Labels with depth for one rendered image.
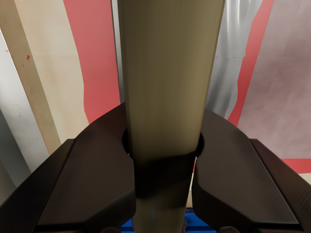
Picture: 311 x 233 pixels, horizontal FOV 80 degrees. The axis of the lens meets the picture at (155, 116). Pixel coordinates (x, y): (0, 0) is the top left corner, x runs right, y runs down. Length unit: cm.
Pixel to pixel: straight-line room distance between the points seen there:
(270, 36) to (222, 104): 10
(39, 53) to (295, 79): 32
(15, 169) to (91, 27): 196
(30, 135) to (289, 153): 39
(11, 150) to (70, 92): 172
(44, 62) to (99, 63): 7
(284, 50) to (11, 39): 30
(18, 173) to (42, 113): 188
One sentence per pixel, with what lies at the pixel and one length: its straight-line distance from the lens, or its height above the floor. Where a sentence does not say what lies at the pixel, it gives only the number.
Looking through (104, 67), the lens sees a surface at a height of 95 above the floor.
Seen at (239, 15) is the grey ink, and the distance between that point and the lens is 24.
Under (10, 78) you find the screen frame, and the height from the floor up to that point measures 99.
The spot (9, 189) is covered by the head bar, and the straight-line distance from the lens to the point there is 37.
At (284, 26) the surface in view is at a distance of 27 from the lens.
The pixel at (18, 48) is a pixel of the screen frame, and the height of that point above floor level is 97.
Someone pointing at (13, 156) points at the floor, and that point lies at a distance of 202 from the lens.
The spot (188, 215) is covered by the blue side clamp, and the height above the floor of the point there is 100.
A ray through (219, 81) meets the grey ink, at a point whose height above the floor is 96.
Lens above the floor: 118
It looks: 58 degrees down
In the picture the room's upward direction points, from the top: 179 degrees clockwise
